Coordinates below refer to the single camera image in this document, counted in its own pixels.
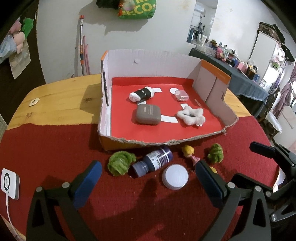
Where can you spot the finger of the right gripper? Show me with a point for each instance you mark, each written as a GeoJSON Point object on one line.
{"type": "Point", "coordinates": [281, 155]}
{"type": "Point", "coordinates": [280, 204]}

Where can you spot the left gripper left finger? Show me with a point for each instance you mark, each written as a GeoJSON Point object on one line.
{"type": "Point", "coordinates": [43, 222]}

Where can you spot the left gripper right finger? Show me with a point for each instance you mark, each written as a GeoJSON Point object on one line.
{"type": "Point", "coordinates": [253, 223]}

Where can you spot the green fuzzy scrunchie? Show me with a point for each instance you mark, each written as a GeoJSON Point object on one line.
{"type": "Point", "coordinates": [215, 153]}
{"type": "Point", "coordinates": [120, 162]}

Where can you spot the yellow plastic cap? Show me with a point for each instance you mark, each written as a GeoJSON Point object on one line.
{"type": "Point", "coordinates": [213, 169]}

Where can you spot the white fluffy scrunchie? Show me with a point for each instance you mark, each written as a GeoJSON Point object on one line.
{"type": "Point", "coordinates": [191, 116]}

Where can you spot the clear plastic box with clips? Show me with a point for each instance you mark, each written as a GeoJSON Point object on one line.
{"type": "Point", "coordinates": [181, 95]}

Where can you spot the grey eye shadow case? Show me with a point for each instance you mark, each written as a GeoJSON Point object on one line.
{"type": "Point", "coordinates": [148, 114]}

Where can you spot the black and white sock roll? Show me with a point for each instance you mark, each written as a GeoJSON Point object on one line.
{"type": "Point", "coordinates": [142, 94]}

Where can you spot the white square device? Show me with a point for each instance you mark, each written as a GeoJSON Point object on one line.
{"type": "Point", "coordinates": [10, 183]}

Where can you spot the dark-clothed side table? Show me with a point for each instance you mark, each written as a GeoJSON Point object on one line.
{"type": "Point", "coordinates": [239, 84]}

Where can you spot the yellow-haired pink doll figure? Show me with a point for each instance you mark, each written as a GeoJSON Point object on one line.
{"type": "Point", "coordinates": [189, 155]}

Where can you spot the red table cloth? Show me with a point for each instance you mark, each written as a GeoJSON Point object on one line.
{"type": "Point", "coordinates": [125, 208]}

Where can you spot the round white lid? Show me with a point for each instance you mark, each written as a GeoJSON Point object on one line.
{"type": "Point", "coordinates": [175, 177]}

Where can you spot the small white sticker tag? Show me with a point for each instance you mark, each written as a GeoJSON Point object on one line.
{"type": "Point", "coordinates": [33, 102]}

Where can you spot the dark blue ink bottle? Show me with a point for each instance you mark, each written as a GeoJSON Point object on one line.
{"type": "Point", "coordinates": [153, 161]}

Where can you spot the orange cardboard box tray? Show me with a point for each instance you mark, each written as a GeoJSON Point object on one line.
{"type": "Point", "coordinates": [124, 71]}

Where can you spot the grey plastic bag on door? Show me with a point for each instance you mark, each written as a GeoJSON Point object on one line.
{"type": "Point", "coordinates": [8, 47]}

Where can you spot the pink plush toy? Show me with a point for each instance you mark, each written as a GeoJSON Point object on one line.
{"type": "Point", "coordinates": [18, 35]}

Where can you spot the green plush toy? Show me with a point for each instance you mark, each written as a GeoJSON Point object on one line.
{"type": "Point", "coordinates": [27, 26]}

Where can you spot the metal pole with red tip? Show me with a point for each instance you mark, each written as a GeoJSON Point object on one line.
{"type": "Point", "coordinates": [81, 48]}

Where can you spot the green shopping bag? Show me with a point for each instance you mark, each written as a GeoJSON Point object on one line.
{"type": "Point", "coordinates": [137, 9]}

